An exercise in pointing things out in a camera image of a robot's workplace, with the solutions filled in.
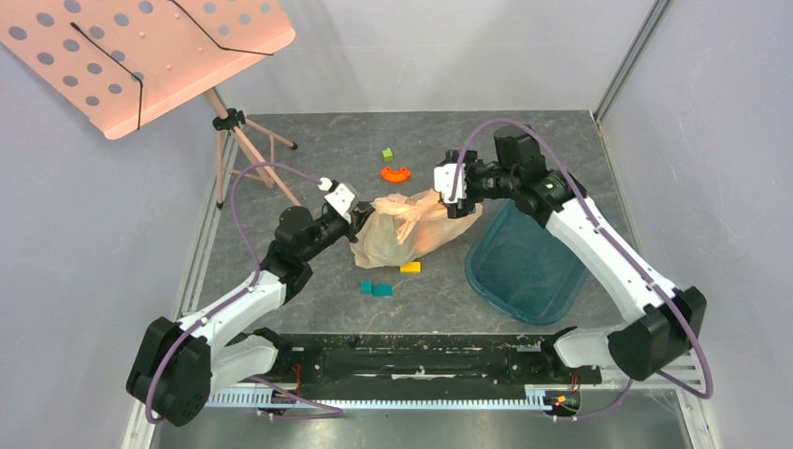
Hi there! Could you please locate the translucent orange plastic bag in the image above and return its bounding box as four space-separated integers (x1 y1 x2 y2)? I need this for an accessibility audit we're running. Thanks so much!
351 189 483 269

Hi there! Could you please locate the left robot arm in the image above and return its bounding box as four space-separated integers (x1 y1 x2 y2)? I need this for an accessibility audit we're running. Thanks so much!
125 201 374 427

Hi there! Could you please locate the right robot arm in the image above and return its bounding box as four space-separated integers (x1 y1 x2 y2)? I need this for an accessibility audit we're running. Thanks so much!
433 120 707 382

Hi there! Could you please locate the teal cube block left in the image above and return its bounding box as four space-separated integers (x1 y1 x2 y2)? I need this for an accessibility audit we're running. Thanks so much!
360 281 373 295

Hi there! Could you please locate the teal cube block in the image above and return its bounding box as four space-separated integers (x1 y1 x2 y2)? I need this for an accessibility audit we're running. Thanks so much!
360 281 373 295
371 283 394 297

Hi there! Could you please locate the orange curved toy block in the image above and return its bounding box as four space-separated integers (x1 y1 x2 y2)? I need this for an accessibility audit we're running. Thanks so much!
380 167 412 183

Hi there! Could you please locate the teal cube block right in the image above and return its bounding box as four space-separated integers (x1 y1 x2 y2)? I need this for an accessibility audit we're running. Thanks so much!
371 283 394 297

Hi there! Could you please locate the teal transparent plastic tray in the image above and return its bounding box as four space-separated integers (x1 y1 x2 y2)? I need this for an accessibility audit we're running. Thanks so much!
465 200 589 326

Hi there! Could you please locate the green cube block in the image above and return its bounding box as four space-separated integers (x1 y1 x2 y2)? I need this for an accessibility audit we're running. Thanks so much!
382 148 394 163

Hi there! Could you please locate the yellow rectangular block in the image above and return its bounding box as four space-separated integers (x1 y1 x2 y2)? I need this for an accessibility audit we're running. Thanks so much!
399 261 422 274

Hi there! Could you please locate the pink music stand tripod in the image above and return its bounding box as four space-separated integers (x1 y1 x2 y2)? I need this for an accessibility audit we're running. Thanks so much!
203 88 297 210

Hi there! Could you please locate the pink perforated music stand desk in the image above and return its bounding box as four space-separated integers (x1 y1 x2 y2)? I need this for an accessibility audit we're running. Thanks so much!
1 1 296 139

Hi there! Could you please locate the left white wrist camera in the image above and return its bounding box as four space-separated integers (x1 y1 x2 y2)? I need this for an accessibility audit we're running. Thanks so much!
318 177 359 223

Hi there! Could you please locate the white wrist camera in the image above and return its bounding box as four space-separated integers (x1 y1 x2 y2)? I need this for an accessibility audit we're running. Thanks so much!
318 177 359 223
433 163 467 205

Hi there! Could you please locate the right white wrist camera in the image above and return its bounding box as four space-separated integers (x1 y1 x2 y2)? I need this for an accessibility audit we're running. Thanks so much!
433 163 467 205

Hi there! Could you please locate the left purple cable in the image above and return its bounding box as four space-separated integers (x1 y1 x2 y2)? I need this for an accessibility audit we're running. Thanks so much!
143 162 344 426

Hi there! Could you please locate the purple cable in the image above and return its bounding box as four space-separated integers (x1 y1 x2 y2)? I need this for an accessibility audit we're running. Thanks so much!
450 119 714 423
143 162 344 426

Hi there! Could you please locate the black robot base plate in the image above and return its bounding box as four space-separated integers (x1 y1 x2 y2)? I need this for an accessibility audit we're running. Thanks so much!
264 333 602 386

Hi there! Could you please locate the aluminium frame rail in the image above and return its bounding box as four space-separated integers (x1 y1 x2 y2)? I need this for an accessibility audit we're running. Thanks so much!
121 371 249 449

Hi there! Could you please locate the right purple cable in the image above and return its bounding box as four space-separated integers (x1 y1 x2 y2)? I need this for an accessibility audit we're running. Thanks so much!
450 119 714 423

